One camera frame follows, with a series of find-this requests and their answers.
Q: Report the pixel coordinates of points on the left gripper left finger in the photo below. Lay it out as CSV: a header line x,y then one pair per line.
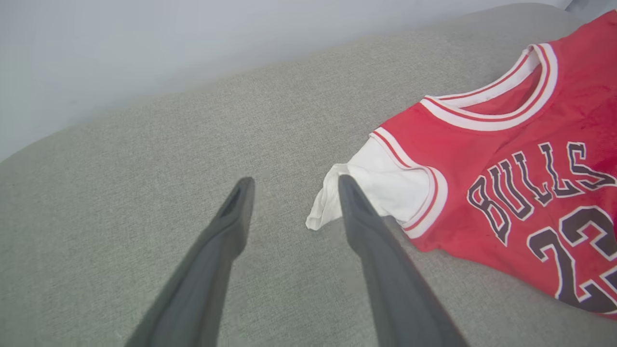
x,y
207,270

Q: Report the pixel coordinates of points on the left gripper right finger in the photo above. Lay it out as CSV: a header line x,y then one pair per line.
x,y
395,289

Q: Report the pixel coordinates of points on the red Bulls basketball jersey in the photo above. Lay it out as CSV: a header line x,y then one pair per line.
x,y
458,144

